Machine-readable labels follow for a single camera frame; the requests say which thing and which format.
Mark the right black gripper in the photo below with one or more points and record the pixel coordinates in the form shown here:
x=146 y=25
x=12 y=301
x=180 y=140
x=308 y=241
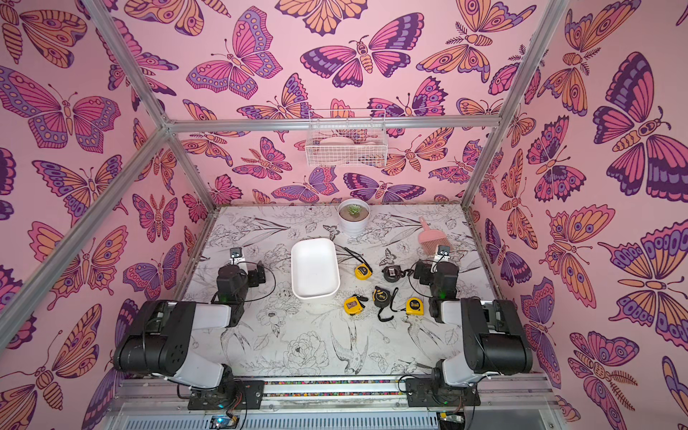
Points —
x=421 y=271

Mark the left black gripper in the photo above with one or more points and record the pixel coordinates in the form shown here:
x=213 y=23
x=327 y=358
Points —
x=253 y=279

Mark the small yellow tape measure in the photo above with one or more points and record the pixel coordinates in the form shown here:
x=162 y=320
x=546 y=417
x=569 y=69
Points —
x=414 y=307

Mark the black yellow tape measure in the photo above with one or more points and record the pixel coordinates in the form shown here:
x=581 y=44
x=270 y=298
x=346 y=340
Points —
x=383 y=299

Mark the yellow tape measure round label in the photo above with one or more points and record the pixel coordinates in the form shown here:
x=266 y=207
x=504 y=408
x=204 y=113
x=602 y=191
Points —
x=363 y=271

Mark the white storage box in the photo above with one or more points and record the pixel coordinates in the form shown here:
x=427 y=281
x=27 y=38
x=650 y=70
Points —
x=314 y=270

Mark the yellow tape measure with clip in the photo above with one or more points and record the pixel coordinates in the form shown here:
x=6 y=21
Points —
x=355 y=305

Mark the black round tape measure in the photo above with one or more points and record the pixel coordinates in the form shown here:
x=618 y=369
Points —
x=393 y=273

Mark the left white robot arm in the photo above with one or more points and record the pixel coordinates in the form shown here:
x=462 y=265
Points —
x=159 y=341

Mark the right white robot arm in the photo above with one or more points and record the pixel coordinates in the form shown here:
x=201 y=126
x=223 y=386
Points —
x=493 y=337

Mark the pink brush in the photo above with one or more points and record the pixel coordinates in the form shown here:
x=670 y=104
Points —
x=431 y=239

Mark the white plant pot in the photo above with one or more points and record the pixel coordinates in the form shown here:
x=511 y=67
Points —
x=354 y=215

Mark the green circuit board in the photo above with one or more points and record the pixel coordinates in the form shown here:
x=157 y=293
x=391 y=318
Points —
x=223 y=423

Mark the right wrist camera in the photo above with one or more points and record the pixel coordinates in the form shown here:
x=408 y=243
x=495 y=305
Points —
x=443 y=252

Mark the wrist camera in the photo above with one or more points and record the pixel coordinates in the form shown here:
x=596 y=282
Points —
x=236 y=255
x=443 y=252

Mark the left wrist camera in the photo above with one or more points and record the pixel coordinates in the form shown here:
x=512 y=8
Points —
x=236 y=255

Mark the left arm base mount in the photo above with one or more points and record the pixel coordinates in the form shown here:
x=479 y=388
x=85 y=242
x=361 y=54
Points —
x=230 y=394

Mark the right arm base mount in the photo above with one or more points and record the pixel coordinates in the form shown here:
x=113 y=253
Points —
x=430 y=392

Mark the white wire basket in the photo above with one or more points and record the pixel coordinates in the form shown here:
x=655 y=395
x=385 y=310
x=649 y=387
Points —
x=337 y=139

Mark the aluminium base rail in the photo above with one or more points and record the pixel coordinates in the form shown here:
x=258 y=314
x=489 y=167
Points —
x=338 y=402

